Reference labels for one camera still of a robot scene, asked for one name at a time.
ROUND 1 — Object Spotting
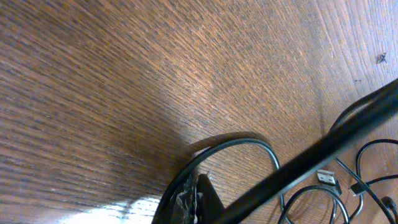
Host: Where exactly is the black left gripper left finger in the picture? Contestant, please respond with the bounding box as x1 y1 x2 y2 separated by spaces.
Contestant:
169 174 198 224

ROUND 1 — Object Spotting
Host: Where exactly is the black cable bundle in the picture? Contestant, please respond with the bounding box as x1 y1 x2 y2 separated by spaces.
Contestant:
150 77 398 224

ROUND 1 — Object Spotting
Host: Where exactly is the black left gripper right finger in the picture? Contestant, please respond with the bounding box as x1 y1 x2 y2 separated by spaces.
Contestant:
196 174 224 224

